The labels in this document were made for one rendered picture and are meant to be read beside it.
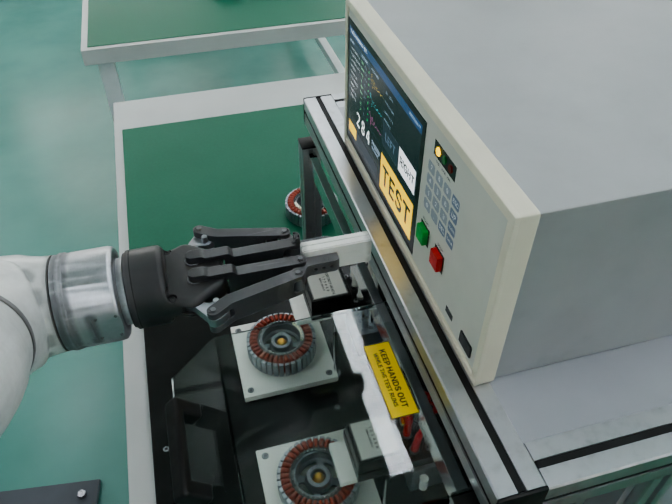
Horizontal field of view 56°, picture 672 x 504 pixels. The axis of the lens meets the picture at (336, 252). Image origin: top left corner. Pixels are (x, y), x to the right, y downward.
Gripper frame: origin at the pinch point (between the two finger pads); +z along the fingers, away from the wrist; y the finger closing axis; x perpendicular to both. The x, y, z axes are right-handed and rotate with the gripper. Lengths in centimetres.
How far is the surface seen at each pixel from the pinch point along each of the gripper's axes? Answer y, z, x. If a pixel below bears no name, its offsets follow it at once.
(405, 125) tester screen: -7.5, 9.4, 8.6
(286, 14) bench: -163, 28, -43
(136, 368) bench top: -26, -27, -43
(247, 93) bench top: -114, 6, -43
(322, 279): -21.6, 3.9, -26.0
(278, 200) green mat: -64, 5, -43
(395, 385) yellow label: 9.2, 3.9, -11.5
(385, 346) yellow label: 4.1, 4.5, -11.5
